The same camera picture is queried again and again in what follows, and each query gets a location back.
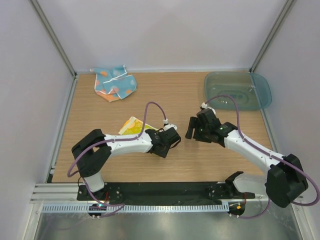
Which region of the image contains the yellow green patterned towel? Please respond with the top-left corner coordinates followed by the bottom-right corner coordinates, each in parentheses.
top-left (118, 116), bottom-right (143, 135)

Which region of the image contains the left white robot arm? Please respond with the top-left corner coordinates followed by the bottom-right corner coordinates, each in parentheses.
top-left (71, 126), bottom-right (181, 200)

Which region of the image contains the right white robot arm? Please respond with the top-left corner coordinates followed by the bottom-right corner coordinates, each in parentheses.
top-left (185, 116), bottom-right (309, 208)

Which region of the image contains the clear blue plastic tray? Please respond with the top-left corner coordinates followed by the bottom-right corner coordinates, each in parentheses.
top-left (204, 71), bottom-right (272, 111)

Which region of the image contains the blue orange dotted towel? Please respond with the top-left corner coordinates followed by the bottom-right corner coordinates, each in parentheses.
top-left (90, 65), bottom-right (137, 102)

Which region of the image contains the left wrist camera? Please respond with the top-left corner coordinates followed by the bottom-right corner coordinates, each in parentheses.
top-left (157, 124), bottom-right (181, 150)

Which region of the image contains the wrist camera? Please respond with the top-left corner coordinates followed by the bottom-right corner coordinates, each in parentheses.
top-left (196, 108), bottom-right (221, 131)
top-left (157, 124), bottom-right (181, 150)

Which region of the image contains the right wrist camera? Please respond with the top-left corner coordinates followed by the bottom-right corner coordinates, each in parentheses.
top-left (196, 108), bottom-right (221, 131)

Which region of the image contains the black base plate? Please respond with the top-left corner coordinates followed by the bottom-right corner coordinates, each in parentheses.
top-left (77, 181), bottom-right (256, 203)

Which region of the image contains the white slotted cable duct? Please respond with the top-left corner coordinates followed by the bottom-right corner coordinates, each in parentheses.
top-left (41, 202), bottom-right (229, 214)

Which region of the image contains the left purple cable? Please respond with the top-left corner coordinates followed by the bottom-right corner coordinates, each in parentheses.
top-left (67, 101), bottom-right (173, 221)

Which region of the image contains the purple cable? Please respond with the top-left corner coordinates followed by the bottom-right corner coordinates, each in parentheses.
top-left (67, 101), bottom-right (173, 221)
top-left (199, 93), bottom-right (320, 220)

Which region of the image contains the front aluminium rail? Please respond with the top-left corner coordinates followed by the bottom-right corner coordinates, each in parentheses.
top-left (31, 183), bottom-right (259, 206)

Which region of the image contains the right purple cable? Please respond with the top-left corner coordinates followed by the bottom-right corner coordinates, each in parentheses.
top-left (199, 93), bottom-right (320, 220)

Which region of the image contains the right aluminium frame post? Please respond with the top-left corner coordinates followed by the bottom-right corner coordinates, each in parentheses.
top-left (249, 0), bottom-right (297, 73)

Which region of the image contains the aluminium frame post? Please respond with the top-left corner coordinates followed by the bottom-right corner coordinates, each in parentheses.
top-left (29, 0), bottom-right (78, 79)
top-left (249, 0), bottom-right (297, 73)

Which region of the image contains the left aluminium frame post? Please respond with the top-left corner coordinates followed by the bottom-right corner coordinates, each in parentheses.
top-left (29, 0), bottom-right (78, 79)

